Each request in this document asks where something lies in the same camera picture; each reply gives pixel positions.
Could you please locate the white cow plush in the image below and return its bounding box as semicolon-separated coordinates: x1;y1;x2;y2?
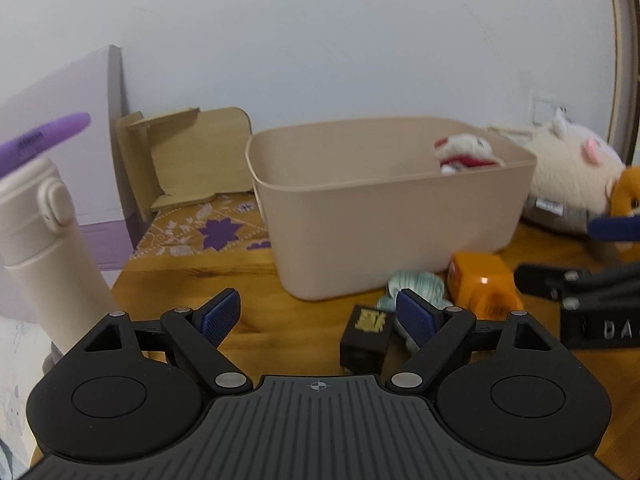
487;110;628;236

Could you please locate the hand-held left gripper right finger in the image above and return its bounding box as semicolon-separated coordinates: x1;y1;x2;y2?
389;288;553;393

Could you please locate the small black box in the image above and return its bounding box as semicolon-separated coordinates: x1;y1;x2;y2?
340;304;393;375

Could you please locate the orange bottle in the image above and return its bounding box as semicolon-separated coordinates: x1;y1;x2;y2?
446;252;525;318

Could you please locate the wooden frame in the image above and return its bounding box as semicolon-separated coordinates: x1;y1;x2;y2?
602;0;640;161

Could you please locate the floral patterned cloth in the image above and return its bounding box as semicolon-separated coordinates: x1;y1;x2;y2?
129;192;273;261

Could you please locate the beige plastic container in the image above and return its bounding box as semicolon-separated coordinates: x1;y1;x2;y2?
245;116;538;302

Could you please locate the white wall socket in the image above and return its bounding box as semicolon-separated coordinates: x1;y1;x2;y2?
530;92;573;128

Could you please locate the white insulated bottle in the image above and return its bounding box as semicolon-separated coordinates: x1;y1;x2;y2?
0;157;118;356

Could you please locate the small white and red plush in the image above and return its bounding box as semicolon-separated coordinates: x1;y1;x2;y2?
432;133;506;176

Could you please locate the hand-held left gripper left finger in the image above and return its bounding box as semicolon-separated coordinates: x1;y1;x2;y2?
85;287;253;395

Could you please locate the orange hamster plush with carrot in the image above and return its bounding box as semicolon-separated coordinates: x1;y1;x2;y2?
607;165;640;266

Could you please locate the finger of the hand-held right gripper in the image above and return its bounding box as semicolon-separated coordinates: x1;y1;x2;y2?
514;262;640;307
587;212;640;242

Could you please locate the white printed bedding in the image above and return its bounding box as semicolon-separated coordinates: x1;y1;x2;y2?
0;315;66;471

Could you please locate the purple pen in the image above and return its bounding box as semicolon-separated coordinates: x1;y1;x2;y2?
0;111;92;177

